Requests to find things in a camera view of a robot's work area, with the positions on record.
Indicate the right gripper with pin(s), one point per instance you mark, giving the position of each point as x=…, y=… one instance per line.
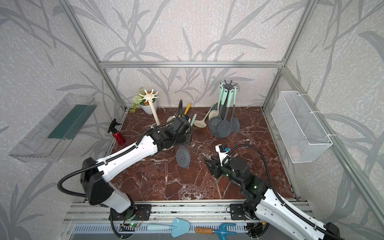
x=216, y=168

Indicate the grey skimmer green handle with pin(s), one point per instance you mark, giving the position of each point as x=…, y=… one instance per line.
x=214, y=122
x=214, y=107

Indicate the large cream skimmer green handle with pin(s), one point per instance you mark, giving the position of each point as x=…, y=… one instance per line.
x=215, y=113

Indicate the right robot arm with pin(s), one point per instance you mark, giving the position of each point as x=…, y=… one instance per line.
x=264, y=204

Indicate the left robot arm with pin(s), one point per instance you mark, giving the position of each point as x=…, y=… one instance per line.
x=96, y=182

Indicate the cream skimmer leaning on rack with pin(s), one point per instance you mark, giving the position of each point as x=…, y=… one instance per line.
x=170, y=118

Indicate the cream utensil rack stand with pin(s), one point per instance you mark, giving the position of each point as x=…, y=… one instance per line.
x=148, y=98

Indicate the dark grey utensil rack stand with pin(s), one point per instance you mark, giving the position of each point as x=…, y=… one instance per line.
x=229, y=87

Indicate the yellow toy shovel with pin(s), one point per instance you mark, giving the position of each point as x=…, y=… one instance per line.
x=187, y=108

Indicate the potted artificial plant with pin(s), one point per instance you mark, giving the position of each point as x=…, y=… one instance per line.
x=139, y=102

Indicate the red spray bottle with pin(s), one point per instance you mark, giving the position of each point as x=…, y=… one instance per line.
x=116, y=134

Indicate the light blue garden trowel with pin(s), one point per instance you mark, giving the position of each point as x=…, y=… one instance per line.
x=178, y=227

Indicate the small cream skimmer green handle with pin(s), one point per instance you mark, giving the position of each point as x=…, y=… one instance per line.
x=201, y=123

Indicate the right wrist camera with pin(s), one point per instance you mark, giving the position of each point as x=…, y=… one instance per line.
x=224, y=153

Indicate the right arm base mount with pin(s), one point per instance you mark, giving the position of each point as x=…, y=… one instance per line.
x=240, y=212

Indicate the blue garden fork wooden handle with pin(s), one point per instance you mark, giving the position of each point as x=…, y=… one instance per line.
x=222, y=232

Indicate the white wire mesh basket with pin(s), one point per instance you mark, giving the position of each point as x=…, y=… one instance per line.
x=302, y=133

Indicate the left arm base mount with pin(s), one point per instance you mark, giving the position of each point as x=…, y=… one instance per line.
x=141, y=213

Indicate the clear plastic wall shelf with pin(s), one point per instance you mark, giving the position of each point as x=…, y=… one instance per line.
x=49, y=139

